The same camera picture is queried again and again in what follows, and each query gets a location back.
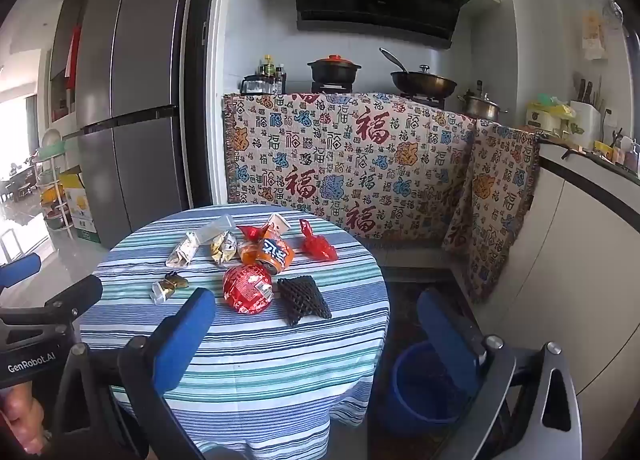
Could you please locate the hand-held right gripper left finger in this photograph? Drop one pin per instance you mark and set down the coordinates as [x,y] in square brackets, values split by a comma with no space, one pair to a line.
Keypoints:
[190,335]

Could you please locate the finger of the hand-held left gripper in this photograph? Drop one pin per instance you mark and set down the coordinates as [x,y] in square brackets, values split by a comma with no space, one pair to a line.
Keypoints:
[20,270]
[75,297]

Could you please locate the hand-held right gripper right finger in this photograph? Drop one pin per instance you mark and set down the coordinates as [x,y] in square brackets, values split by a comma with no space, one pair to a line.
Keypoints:
[445,340]

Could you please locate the blue plastic bucket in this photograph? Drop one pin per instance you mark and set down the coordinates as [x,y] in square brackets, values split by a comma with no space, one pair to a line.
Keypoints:
[415,405]

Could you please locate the white bread bag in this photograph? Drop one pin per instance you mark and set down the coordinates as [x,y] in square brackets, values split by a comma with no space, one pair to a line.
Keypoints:
[182,252]

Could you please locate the yellow clear snack bag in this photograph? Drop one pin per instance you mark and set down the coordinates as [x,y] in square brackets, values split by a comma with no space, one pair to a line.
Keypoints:
[223,247]

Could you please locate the person's left hand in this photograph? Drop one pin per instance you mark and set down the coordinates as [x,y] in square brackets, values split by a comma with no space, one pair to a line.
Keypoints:
[20,415]

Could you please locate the gold white wrapper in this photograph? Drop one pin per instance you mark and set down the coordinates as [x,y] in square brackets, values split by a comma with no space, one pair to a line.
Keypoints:
[167,288]

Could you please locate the red round food container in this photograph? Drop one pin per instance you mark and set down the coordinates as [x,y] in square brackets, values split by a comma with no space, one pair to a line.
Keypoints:
[247,290]

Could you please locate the round table with striped cloth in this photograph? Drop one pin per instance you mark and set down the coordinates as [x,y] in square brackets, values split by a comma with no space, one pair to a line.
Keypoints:
[260,370]

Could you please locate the yellow cardboard box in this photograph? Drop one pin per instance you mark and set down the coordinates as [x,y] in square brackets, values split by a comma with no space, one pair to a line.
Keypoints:
[80,210]

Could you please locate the orange white snack wrapper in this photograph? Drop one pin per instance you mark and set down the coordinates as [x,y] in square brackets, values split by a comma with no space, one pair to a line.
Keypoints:
[248,254]

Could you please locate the black foam net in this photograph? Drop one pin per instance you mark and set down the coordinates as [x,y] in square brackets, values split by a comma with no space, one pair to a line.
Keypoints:
[302,301]

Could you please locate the crushed orange drink can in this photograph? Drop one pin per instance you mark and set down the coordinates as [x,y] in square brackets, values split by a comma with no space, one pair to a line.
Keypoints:
[277,252]

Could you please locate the green tiered storage rack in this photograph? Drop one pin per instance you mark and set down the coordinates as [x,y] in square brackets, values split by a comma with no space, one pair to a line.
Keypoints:
[50,144]

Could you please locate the printed blanket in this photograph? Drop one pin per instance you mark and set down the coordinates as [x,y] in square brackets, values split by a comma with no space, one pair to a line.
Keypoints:
[495,200]
[350,159]

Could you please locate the red plastic bag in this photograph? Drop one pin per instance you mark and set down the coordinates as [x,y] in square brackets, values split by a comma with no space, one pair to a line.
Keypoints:
[320,246]

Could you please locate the white kitchen counter cabinet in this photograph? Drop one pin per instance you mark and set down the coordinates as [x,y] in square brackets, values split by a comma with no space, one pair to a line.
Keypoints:
[575,250]

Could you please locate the grey refrigerator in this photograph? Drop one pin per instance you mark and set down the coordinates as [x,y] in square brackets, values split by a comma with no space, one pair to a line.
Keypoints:
[140,89]

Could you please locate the red hanging decoration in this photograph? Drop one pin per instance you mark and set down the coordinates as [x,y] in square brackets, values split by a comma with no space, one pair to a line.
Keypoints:
[74,54]

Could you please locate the steel pot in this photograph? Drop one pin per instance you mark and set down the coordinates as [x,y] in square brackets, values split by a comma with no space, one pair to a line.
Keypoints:
[480,109]

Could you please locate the yellow food package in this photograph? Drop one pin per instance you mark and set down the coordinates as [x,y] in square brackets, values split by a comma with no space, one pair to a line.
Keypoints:
[547,112]

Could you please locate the dark wok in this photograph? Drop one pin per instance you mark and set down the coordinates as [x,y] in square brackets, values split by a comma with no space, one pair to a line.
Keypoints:
[425,84]

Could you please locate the black condiment rack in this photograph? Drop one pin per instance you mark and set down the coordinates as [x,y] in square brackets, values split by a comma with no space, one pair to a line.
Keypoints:
[252,85]

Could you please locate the cluster of small jars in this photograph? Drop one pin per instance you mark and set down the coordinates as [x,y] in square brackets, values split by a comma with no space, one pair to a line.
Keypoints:
[622,152]

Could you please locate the white knife block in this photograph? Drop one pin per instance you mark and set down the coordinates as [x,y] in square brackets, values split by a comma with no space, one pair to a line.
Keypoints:
[585,119]

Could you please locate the dark sauce bottle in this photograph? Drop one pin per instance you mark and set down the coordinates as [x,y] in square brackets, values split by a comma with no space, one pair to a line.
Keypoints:
[280,78]

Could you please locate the gas stove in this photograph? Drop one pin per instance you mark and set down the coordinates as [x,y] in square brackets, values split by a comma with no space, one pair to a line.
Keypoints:
[330,88]

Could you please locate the yellow cap sauce bottle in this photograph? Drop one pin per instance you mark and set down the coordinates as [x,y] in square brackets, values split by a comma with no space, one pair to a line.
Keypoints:
[267,68]

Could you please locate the black clay pot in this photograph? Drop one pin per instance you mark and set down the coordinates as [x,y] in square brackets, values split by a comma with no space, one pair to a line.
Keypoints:
[334,72]

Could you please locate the black range hood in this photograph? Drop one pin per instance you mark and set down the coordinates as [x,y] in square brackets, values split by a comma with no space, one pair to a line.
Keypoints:
[375,9]

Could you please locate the hanging yellow paper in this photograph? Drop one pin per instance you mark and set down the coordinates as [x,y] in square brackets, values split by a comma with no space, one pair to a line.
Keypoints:
[595,34]

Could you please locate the brown wall cabinet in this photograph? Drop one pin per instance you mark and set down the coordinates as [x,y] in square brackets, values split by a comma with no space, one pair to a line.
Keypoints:
[60,39]

